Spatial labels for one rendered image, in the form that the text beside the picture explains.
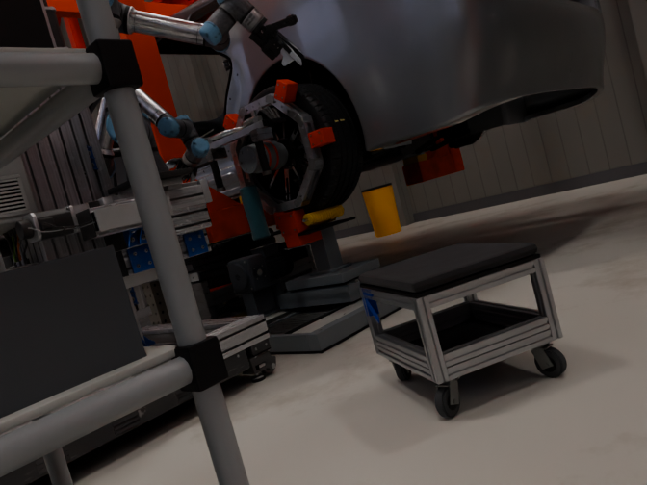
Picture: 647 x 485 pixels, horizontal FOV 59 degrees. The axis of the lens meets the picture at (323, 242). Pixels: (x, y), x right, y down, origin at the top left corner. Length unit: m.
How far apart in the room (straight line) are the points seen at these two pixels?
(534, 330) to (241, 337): 1.05
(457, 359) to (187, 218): 1.16
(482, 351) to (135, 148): 1.05
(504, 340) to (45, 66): 1.17
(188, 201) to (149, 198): 1.61
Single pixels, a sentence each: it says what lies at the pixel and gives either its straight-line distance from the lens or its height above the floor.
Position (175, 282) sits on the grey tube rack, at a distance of 0.56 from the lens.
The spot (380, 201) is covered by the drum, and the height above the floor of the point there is 0.41.
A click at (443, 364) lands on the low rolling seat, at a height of 0.14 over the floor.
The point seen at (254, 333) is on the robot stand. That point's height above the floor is 0.18.
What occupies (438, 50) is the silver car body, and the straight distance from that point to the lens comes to 2.50.
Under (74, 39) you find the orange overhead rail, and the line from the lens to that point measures 9.66.
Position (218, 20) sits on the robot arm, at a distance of 2.09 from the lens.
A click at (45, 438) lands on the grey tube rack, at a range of 0.51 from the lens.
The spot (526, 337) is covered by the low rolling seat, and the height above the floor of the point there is 0.13.
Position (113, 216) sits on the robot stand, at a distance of 1.88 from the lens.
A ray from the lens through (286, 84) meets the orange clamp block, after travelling 2.69.
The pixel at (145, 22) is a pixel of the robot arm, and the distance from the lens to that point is 2.25.
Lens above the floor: 0.57
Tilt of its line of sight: 4 degrees down
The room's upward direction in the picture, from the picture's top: 15 degrees counter-clockwise
